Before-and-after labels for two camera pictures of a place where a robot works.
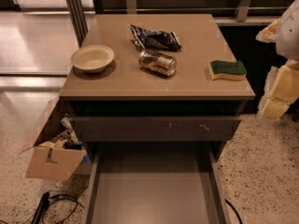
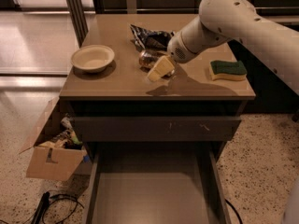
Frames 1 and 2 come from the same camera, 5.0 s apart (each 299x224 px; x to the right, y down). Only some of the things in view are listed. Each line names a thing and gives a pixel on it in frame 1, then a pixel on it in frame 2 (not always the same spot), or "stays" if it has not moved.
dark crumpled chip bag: (157, 40) stays
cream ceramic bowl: (92, 58) stays
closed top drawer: (151, 129) stays
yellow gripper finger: (281, 88) → (177, 51)
